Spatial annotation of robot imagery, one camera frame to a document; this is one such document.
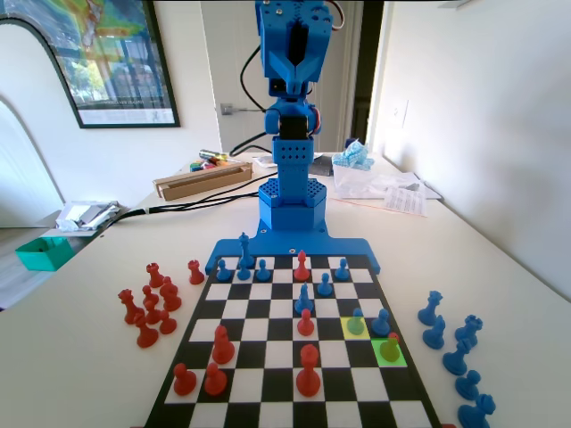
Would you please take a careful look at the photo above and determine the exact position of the blue king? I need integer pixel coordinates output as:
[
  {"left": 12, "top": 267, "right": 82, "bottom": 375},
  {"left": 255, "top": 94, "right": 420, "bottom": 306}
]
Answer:
[{"left": 238, "top": 231, "right": 256, "bottom": 271}]

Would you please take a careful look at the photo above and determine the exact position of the blue chess bishop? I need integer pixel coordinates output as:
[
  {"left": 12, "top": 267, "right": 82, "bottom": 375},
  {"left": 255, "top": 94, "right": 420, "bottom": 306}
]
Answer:
[
  {"left": 442, "top": 337, "right": 473, "bottom": 376},
  {"left": 294, "top": 282, "right": 316, "bottom": 317}
]

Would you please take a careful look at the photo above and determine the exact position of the black and white chessboard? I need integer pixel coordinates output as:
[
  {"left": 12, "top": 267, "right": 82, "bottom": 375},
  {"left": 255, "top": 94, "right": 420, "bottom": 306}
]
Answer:
[{"left": 143, "top": 253, "right": 443, "bottom": 428}]

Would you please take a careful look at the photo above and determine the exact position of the blue chess queen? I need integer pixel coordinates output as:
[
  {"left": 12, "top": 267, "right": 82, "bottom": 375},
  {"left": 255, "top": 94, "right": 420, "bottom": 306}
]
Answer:
[{"left": 417, "top": 290, "right": 445, "bottom": 325}]

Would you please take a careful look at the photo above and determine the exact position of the blue chess knight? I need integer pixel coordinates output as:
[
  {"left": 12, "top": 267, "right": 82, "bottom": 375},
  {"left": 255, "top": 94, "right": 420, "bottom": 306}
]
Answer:
[{"left": 422, "top": 314, "right": 447, "bottom": 350}]

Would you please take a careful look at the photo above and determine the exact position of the red chess king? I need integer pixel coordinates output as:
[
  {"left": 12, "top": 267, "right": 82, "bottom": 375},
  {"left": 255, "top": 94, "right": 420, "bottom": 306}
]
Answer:
[{"left": 294, "top": 342, "right": 323, "bottom": 398}]

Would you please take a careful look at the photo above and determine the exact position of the blue chess rook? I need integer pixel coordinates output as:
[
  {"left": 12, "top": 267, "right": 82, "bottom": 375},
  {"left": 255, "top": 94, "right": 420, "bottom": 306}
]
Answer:
[
  {"left": 454, "top": 314, "right": 485, "bottom": 349},
  {"left": 457, "top": 393, "right": 497, "bottom": 428}
]

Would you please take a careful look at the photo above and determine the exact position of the white door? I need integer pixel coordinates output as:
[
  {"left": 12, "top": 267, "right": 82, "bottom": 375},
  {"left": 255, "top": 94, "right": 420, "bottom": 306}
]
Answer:
[{"left": 200, "top": 0, "right": 362, "bottom": 155}]

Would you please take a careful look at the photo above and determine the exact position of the grey flat pad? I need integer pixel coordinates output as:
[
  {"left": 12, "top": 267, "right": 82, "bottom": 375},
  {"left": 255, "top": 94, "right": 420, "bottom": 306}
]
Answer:
[{"left": 310, "top": 153, "right": 335, "bottom": 177}]

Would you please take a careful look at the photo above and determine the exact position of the blue white patterned bag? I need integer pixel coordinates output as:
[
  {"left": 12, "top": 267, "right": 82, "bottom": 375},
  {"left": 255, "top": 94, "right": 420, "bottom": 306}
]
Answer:
[{"left": 332, "top": 137, "right": 376, "bottom": 173}]

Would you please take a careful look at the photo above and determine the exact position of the pack of coloured markers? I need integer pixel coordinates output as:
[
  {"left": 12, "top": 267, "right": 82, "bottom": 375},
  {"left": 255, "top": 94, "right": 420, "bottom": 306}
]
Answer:
[{"left": 189, "top": 158, "right": 233, "bottom": 173}]

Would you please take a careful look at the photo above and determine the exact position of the long cardboard box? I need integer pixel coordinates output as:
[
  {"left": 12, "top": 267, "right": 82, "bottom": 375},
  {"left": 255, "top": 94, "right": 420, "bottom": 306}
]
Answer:
[{"left": 152, "top": 160, "right": 254, "bottom": 202}]

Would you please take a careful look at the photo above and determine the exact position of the clear plastic bag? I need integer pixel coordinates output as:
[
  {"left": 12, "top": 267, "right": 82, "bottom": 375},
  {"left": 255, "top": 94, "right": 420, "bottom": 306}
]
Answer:
[{"left": 333, "top": 164, "right": 423, "bottom": 200}]

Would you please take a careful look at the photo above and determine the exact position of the printed paper sheet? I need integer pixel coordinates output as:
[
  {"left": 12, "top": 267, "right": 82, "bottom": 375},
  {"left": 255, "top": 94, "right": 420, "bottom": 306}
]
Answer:
[{"left": 381, "top": 185, "right": 429, "bottom": 218}]

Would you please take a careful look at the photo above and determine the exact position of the crumpled paper foil pile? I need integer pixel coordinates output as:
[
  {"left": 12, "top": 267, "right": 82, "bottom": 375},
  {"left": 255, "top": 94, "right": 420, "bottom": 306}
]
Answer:
[{"left": 55, "top": 200, "right": 130, "bottom": 233}]

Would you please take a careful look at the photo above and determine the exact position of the white arched panel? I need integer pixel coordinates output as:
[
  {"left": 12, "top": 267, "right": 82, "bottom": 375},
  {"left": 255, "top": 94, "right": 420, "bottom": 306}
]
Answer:
[{"left": 0, "top": 17, "right": 66, "bottom": 228}]

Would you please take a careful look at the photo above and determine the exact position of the green plastic bin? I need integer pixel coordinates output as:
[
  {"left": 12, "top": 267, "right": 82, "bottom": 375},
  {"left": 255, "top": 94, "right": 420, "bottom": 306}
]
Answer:
[{"left": 14, "top": 235, "right": 76, "bottom": 272}]

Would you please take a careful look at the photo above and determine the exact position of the black framed wall poster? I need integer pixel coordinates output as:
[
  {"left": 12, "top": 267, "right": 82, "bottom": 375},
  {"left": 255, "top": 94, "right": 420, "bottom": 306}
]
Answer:
[{"left": 0, "top": 0, "right": 182, "bottom": 130}]

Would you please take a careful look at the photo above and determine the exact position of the black cable bundle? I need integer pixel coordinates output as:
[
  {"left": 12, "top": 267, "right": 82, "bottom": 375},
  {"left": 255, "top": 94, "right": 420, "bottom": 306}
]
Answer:
[{"left": 91, "top": 180, "right": 269, "bottom": 235}]

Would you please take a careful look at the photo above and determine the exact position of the blue arm base plate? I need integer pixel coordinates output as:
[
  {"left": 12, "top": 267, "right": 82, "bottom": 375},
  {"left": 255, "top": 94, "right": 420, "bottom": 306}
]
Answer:
[{"left": 204, "top": 218, "right": 384, "bottom": 276}]

